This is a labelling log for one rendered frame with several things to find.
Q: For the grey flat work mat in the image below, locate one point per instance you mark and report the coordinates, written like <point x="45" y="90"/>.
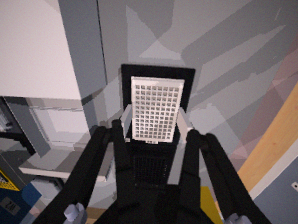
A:
<point x="236" y="47"/>

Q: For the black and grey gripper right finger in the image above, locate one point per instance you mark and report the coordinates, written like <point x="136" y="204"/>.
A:
<point x="235" y="203"/>

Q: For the white multiwell plate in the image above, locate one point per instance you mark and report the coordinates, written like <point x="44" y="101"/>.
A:
<point x="157" y="120"/>

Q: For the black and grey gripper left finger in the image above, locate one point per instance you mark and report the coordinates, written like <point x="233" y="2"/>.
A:
<point x="69" y="205"/>

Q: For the white multi-well plate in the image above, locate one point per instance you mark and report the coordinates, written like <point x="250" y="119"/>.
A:
<point x="3" y="121"/>

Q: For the blue open-top bin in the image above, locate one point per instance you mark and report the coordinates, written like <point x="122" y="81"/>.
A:
<point x="15" y="205"/>

